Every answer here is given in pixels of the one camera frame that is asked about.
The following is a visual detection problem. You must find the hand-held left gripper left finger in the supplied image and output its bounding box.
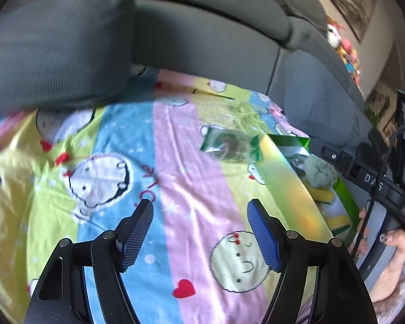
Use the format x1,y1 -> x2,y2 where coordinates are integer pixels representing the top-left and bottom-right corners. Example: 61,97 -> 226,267
23,198 -> 155,324

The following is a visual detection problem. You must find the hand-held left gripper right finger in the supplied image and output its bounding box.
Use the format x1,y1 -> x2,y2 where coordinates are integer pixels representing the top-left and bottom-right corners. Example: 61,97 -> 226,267
247,198 -> 379,324

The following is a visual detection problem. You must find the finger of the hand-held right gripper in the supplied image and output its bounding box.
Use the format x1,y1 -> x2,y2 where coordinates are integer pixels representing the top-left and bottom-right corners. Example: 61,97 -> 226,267
309,137 -> 405,210

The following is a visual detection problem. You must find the green cloth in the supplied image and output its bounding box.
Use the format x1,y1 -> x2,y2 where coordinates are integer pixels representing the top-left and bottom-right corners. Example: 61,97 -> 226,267
304,158 -> 338,188

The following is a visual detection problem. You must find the small yellow green sponge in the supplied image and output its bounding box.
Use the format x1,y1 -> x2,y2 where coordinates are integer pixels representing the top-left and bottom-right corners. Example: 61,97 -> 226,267
326,206 -> 355,237

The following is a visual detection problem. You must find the green shiny box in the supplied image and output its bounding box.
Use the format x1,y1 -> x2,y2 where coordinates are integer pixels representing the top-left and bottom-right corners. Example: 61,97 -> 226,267
259,133 -> 362,244

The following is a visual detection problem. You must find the person's right hand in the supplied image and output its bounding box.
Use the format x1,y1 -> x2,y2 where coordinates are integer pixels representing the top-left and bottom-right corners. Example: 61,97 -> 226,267
369,231 -> 405,302

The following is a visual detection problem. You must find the grey sofa cushion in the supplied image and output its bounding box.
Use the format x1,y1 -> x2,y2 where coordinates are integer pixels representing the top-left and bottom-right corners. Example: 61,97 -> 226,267
268,48 -> 373,142

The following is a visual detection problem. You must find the printed cartoon blanket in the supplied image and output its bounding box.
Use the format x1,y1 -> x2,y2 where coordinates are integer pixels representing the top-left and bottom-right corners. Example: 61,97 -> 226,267
0,67 -> 358,324

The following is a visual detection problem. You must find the pile of plush toys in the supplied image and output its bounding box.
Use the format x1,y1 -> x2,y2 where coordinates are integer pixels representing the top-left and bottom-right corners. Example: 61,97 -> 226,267
326,15 -> 363,86

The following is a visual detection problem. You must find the grey sofa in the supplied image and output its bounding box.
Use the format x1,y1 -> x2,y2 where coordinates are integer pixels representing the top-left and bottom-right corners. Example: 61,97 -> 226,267
0,0 -> 375,149

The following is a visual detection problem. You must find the grey pillow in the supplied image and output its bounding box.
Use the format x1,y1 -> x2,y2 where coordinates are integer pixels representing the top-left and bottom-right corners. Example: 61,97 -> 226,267
0,0 -> 136,119

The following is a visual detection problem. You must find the framed wall picture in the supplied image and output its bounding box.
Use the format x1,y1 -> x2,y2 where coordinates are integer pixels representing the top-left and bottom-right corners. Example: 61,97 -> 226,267
329,0 -> 379,43

